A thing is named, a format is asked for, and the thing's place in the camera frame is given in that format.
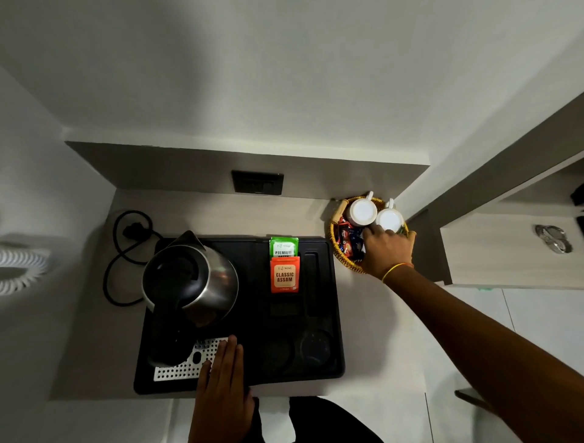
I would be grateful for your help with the grey wooden shelf unit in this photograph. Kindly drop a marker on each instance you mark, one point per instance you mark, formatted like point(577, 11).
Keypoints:
point(492, 255)

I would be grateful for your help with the dark furniture leg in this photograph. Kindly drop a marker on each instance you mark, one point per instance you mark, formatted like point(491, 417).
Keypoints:
point(474, 399)

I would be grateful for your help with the woven wicker basket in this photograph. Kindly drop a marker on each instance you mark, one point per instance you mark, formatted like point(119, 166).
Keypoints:
point(340, 255)

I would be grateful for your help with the person's left little finger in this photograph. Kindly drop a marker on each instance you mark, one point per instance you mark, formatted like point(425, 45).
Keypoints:
point(205, 376)

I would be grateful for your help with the dark blue snack packet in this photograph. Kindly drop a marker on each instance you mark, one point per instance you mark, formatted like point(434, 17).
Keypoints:
point(356, 243)

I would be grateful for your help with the person's left hand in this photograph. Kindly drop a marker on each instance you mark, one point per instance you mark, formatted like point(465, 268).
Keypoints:
point(226, 401)

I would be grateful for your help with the person's right hand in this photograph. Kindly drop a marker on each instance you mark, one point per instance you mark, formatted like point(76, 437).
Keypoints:
point(388, 253)

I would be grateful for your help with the black object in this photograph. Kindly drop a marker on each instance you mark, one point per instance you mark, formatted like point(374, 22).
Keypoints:
point(578, 195)

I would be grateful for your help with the red snack packet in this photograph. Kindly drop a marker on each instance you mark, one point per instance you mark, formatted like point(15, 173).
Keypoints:
point(344, 237)

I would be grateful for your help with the person's right forearm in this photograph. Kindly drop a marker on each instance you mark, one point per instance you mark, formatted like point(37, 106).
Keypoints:
point(479, 347)

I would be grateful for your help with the orange tea sachet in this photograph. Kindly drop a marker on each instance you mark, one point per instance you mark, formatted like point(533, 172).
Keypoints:
point(285, 274)

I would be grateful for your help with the black plastic tray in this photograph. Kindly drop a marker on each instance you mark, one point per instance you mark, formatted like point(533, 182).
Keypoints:
point(292, 319)

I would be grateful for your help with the person's left middle finger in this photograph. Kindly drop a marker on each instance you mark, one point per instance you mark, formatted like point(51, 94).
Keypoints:
point(231, 360)

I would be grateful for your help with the white ceramic cup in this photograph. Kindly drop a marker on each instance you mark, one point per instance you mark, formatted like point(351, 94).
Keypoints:
point(362, 212)
point(390, 218)

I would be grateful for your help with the stainless steel electric kettle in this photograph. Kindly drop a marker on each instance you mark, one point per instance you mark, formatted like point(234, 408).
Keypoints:
point(214, 278)

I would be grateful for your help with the person's right fingers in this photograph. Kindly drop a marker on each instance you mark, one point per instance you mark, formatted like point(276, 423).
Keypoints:
point(385, 233)

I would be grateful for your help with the green coffee sachet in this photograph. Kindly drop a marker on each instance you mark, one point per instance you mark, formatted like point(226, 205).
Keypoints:
point(284, 246)

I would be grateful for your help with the black wall socket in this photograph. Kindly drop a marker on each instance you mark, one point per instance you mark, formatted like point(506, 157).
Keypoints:
point(257, 183)

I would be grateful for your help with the person's black trousers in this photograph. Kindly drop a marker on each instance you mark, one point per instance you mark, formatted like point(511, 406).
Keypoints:
point(328, 424)

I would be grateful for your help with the perforated metal drip plate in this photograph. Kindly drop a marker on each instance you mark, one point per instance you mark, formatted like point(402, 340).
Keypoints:
point(178, 372)

